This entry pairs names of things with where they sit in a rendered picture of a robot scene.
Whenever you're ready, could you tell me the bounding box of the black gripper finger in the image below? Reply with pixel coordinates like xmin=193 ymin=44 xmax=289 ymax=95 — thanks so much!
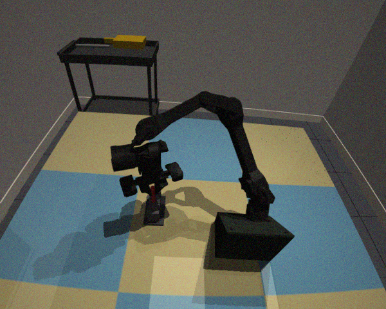
xmin=154 ymin=181 xmax=168 ymax=194
xmin=140 ymin=187 xmax=152 ymax=196

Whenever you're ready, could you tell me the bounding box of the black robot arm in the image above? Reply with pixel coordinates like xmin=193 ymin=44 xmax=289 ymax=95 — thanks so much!
xmin=111 ymin=91 xmax=275 ymax=222

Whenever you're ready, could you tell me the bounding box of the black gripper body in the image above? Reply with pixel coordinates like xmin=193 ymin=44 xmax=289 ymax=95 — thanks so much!
xmin=119 ymin=162 xmax=183 ymax=198

